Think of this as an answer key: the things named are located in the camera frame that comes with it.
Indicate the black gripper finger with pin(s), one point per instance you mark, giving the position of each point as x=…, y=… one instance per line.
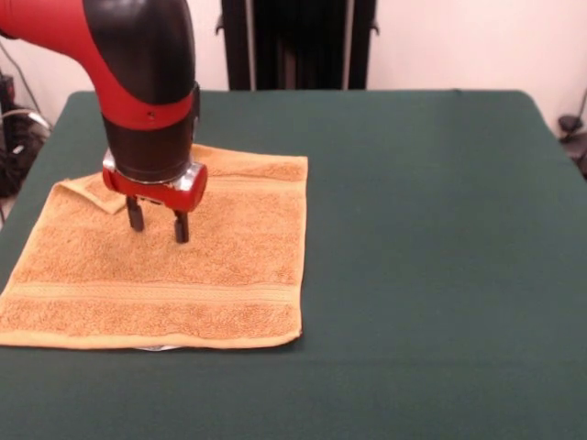
x=135, y=215
x=181, y=227

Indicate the upright black power strip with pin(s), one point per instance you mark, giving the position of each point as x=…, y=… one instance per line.
x=7, y=91

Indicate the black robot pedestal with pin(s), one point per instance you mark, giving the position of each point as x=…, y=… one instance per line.
x=298, y=46

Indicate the dark green table cloth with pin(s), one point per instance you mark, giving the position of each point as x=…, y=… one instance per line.
x=435, y=275

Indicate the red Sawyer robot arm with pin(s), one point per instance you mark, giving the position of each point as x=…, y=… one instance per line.
x=137, y=69

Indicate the small black adapter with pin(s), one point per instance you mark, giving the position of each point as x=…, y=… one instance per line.
x=568, y=123

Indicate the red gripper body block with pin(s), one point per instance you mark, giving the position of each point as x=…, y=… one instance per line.
x=160, y=194

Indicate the tan terry towel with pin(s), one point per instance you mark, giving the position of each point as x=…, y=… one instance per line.
x=206, y=275

